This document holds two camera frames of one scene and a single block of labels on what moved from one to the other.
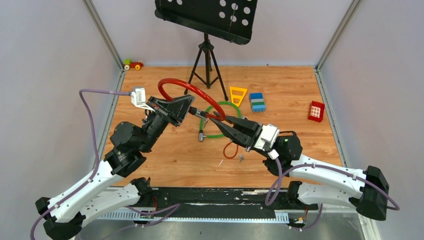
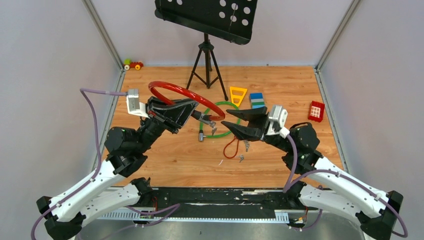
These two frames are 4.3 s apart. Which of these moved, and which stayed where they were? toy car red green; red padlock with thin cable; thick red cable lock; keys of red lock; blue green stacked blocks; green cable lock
Moved: keys of red lock; thick red cable lock
Stayed: blue green stacked blocks; toy car red green; green cable lock; red padlock with thin cable
